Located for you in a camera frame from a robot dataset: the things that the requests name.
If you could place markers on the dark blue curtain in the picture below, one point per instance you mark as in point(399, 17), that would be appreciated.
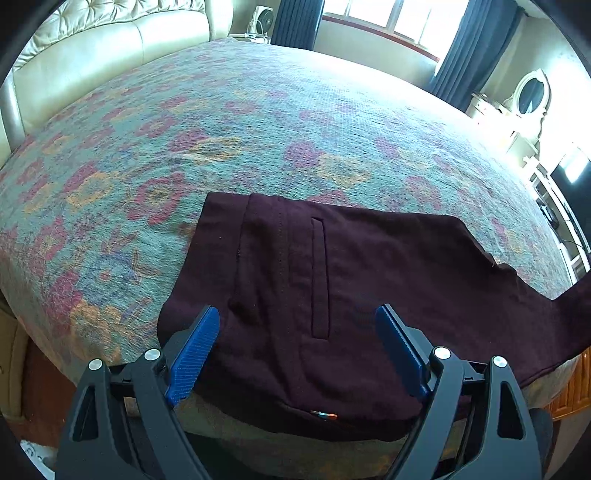
point(295, 23)
point(466, 60)

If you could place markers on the white dresser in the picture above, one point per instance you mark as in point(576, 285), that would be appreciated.
point(526, 138)

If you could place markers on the white oval vanity mirror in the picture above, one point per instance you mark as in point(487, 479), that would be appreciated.
point(531, 97)

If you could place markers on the wooden cabinet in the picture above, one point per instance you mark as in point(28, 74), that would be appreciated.
point(572, 387)

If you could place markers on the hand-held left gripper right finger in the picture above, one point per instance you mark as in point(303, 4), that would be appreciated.
point(399, 344)

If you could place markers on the maroon pants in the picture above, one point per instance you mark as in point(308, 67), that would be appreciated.
point(323, 277)

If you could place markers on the window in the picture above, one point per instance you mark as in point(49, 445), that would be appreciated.
point(392, 18)

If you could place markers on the black monitor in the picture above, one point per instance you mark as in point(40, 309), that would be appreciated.
point(572, 184)

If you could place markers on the floral bed blanket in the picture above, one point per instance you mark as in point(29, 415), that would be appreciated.
point(231, 115)

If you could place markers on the cream leather headboard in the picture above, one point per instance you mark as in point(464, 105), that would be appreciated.
point(92, 41)

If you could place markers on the white box fan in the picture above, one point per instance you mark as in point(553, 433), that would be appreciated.
point(263, 21)

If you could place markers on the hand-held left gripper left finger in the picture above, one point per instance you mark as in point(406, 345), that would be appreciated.
point(196, 350)

